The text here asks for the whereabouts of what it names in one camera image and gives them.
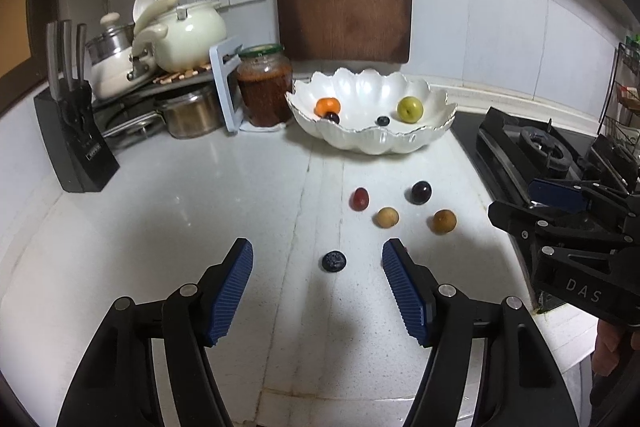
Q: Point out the white scalloped bowl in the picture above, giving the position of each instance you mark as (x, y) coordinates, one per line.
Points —
(370, 137)

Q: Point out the person's right hand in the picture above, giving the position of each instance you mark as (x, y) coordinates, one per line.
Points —
(607, 357)

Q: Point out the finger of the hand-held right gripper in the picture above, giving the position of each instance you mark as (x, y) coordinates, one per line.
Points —
(520, 219)
(555, 195)

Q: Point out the blueberry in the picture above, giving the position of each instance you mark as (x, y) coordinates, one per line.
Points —
(334, 261)
(383, 121)

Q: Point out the green jujube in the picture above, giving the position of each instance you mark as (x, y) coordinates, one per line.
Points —
(410, 109)

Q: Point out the steel pan lid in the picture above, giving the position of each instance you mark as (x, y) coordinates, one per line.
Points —
(132, 127)

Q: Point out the white plastic frame stand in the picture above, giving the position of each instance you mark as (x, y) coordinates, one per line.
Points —
(222, 82)

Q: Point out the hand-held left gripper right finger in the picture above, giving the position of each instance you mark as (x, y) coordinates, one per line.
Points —
(405, 297)

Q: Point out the glass jar of red sauce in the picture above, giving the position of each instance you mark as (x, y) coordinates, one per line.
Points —
(264, 87)

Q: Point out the black glass gas cooktop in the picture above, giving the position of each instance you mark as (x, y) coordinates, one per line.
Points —
(467, 142)

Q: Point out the black knife block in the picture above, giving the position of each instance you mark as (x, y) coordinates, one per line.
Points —
(75, 147)

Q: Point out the metal pot rack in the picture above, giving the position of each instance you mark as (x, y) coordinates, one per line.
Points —
(125, 99)

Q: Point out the stainless steel pot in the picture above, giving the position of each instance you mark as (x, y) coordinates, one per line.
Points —
(192, 114)

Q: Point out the cream ceramic pot with lid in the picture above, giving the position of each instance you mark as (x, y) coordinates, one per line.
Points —
(190, 37)

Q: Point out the brown longan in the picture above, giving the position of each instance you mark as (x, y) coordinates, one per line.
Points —
(444, 221)
(388, 217)

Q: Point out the bamboo trivet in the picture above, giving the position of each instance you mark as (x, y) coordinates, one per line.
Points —
(182, 74)

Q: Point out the white pot with steel lid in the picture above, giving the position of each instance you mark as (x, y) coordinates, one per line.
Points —
(120, 72)

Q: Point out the dark purple grape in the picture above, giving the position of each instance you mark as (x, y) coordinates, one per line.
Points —
(421, 192)
(333, 119)

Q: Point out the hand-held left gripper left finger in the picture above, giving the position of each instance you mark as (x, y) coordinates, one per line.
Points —
(227, 297)

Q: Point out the black burner grate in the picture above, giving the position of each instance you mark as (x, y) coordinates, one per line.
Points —
(610, 162)
(505, 142)

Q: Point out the orange tangerine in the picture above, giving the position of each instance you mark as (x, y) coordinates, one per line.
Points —
(327, 106)

